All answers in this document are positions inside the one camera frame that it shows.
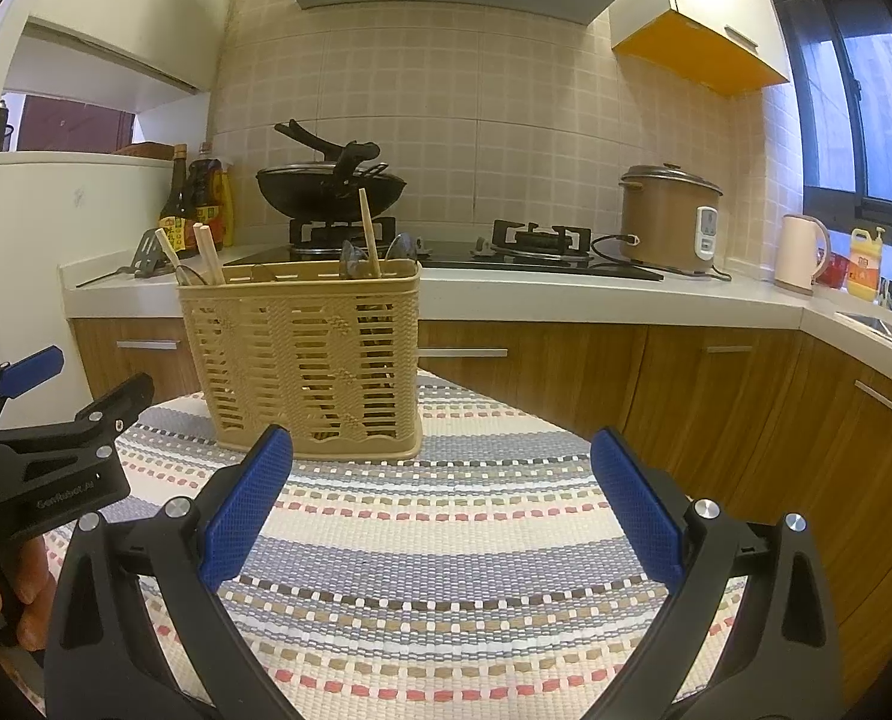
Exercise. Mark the striped woven mat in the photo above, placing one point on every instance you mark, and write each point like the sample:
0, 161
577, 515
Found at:
446, 540

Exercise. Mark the pink electric kettle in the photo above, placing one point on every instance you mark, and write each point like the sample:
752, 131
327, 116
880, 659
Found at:
796, 255

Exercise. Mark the red cup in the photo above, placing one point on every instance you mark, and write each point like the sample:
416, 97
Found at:
837, 270

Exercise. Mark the yellow detergent bottle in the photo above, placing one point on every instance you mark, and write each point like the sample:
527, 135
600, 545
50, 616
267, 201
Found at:
864, 270

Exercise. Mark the grey slotted spatula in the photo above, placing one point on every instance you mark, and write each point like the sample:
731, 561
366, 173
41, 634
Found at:
146, 251

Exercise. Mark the person's left hand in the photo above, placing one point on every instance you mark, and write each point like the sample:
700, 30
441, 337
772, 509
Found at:
37, 577

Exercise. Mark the wooden tray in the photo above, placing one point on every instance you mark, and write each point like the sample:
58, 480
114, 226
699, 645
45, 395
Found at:
142, 150

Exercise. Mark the dark sauce bottle yellow label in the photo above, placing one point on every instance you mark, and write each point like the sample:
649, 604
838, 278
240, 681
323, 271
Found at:
178, 210

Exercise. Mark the black glass gas cooktop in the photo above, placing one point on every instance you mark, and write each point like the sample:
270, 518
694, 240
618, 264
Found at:
453, 255

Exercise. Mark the black burner grate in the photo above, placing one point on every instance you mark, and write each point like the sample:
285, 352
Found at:
539, 240
318, 229

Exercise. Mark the brown rice cooker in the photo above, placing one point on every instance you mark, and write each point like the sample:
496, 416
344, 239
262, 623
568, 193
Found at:
663, 225

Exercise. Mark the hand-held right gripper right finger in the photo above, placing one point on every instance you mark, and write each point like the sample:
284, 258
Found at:
637, 510

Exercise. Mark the white and orange wall cabinet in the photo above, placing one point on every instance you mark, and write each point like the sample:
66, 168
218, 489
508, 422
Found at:
686, 52

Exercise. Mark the steel sink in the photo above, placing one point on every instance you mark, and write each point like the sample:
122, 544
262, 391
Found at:
884, 324

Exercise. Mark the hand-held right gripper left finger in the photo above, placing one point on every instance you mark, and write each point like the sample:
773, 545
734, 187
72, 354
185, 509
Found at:
247, 510

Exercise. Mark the dark framed window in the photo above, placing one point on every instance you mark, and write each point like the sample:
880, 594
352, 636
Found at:
888, 127

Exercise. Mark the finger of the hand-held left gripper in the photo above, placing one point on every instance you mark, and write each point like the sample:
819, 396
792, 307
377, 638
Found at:
119, 405
29, 375

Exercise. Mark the beige plastic utensil basket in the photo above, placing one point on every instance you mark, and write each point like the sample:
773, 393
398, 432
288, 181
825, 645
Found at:
266, 360

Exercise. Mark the black wok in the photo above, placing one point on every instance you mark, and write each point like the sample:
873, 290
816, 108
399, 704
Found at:
303, 199

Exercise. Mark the maroon door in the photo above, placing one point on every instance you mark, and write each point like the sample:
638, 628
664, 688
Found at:
78, 124

